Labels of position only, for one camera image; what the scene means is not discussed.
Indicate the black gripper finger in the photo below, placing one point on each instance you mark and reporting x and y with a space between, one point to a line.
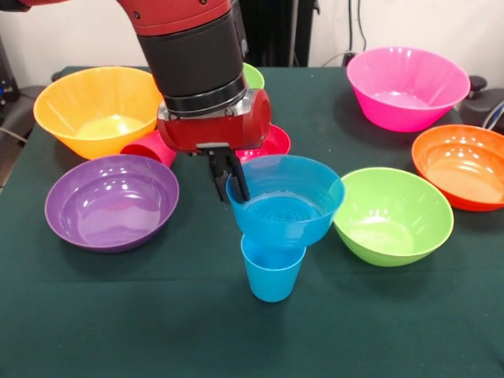
238 177
218 177

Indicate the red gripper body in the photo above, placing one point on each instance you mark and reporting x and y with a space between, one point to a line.
212 132

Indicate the blue bowl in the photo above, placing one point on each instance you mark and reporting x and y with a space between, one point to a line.
291 197

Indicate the red cup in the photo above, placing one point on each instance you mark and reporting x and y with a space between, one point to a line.
149 151

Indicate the blue cup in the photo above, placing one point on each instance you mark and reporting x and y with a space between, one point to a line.
271 279

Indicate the pink bowl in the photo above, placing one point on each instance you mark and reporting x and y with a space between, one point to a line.
409 78

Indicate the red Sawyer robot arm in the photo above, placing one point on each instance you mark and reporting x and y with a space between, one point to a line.
189 51

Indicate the red bowl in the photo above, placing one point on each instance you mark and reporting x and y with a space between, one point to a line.
277 145

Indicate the green bowl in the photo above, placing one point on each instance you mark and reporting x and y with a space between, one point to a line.
397 212
254 76

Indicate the purple bowl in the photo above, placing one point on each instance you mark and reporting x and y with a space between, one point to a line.
112 197

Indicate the yellow bowl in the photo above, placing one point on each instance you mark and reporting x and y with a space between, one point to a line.
98 94

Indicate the dark green tablecloth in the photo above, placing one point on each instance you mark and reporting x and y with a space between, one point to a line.
157 334

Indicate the black office chair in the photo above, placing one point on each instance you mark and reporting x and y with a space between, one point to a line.
23 106
482 106

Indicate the black computer box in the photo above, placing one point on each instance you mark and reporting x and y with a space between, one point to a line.
8 78

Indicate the orange bowl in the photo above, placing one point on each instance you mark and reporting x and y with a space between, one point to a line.
460 161

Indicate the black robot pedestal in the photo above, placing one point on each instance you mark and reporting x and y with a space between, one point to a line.
275 31

